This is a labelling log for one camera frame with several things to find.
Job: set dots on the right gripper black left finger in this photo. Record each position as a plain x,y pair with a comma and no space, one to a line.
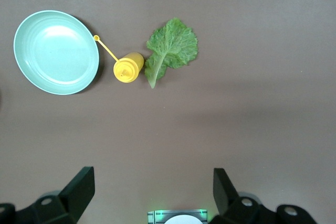
52,208

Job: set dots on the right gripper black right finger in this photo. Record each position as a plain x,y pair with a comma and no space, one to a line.
236,211

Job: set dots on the yellow mustard squeeze bottle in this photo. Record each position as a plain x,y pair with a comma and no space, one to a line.
128,68

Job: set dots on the green lettuce leaf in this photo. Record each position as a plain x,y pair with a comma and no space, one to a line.
173,45

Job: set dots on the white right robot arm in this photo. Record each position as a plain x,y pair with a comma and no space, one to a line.
183,221

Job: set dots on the mint green plate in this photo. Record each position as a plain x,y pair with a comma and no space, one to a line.
56,52

